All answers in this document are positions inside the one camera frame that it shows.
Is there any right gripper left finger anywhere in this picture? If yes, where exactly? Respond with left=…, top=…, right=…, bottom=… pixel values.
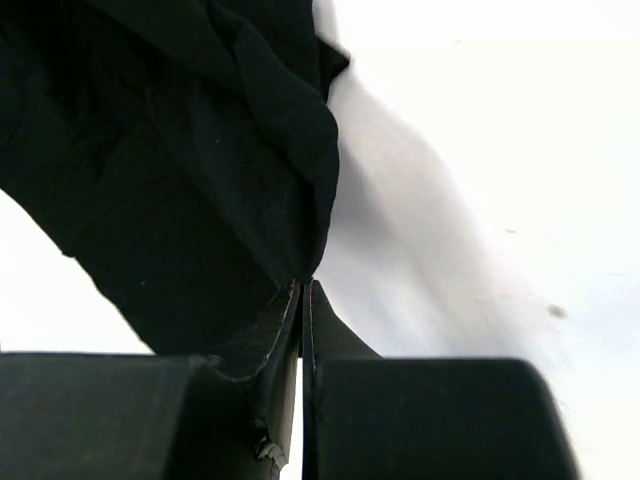
left=1, top=285, right=300, bottom=479

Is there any black t-shirt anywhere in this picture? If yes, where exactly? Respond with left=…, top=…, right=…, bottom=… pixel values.
left=1, top=1, right=348, bottom=355

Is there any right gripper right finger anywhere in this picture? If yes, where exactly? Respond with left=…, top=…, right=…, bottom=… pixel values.
left=302, top=282, right=579, bottom=479

